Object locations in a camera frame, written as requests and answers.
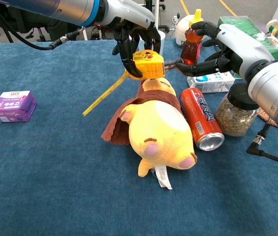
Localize yellow tape measure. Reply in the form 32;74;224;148
82;50;184;116

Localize blue table mat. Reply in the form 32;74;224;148
0;37;278;236

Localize round woven brown coaster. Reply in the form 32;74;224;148
258;109;278;129

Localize light blue plastic cup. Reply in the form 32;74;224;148
157;30;166;57

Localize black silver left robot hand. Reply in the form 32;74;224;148
101;0;161;78

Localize red soda can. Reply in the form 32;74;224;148
179;87;225;151

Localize clear jar black lid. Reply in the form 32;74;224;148
214;83;261;137

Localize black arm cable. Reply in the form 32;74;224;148
246;122;278;168
0;0;84;51

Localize green tissue pack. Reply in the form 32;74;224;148
217;16;278;60

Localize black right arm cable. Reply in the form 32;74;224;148
246;122;278;168

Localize white blue milk carton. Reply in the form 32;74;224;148
186;70;236;93

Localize yellow plush toy brown hood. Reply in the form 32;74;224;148
101;77;198;190

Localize honey bear squeeze bottle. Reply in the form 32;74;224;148
179;9;205;66

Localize white upturned bowl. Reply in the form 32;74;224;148
175;14;194;46

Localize white vertical post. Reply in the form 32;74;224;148
154;0;160;24

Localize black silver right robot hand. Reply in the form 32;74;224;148
175;21;276;79

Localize seated person dark clothes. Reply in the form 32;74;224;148
13;17;80;42

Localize small purple carton box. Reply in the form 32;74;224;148
0;90;37;123

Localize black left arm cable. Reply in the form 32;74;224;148
0;0;84;51

